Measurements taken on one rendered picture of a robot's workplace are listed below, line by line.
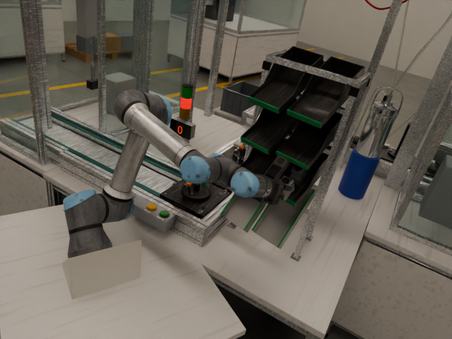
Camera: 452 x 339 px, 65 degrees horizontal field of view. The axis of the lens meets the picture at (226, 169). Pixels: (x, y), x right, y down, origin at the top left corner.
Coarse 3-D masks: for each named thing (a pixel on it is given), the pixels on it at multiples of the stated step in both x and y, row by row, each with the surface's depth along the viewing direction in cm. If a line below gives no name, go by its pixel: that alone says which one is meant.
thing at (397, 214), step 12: (444, 120) 156; (444, 132) 157; (432, 144) 162; (432, 156) 163; (420, 168) 168; (420, 180) 170; (408, 192) 175; (396, 204) 204; (408, 204) 177; (396, 216) 182; (396, 228) 185; (420, 240) 181; (444, 252) 177
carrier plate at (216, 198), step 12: (180, 180) 175; (168, 192) 164; (180, 192) 166; (216, 192) 171; (228, 192) 172; (180, 204) 158; (192, 204) 159; (204, 204) 161; (216, 204) 162; (204, 216) 156
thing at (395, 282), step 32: (384, 192) 220; (384, 224) 190; (384, 256) 183; (416, 256) 174; (448, 256) 175; (352, 288) 200; (384, 288) 190; (416, 288) 180; (448, 288) 172; (352, 320) 208; (384, 320) 197; (416, 320) 187; (448, 320) 178
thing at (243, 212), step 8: (232, 200) 151; (240, 200) 153; (248, 200) 151; (256, 200) 150; (224, 208) 149; (232, 208) 152; (240, 208) 151; (248, 208) 150; (256, 208) 149; (224, 216) 152; (232, 216) 151; (240, 216) 150; (248, 216) 148; (256, 216) 146; (240, 224) 148; (248, 224) 143
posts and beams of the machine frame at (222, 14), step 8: (224, 0) 237; (224, 8) 239; (224, 16) 243; (224, 24) 247; (216, 32) 249; (216, 40) 251; (216, 48) 254; (216, 56) 256; (216, 64) 258; (216, 72) 262; (216, 80) 267; (208, 88) 269; (208, 96) 272; (208, 104) 275; (208, 112) 277
